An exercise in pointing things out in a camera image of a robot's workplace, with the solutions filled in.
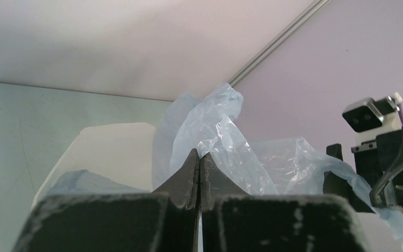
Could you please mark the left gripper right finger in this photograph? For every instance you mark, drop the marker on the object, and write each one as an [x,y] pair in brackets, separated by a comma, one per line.
[233,220]

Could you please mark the white translucent trash bin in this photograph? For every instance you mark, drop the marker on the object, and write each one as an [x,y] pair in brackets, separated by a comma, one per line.
[108,159]

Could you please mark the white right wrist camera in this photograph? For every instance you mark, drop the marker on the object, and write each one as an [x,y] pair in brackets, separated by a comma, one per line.
[370,118]

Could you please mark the blue plastic trash bag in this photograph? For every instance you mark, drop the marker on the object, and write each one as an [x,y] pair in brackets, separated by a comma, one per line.
[282,167]

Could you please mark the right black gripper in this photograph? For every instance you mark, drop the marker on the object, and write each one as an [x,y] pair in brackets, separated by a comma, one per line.
[380,164]

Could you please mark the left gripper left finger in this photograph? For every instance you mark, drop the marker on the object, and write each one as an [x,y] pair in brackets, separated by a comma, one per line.
[163,220]

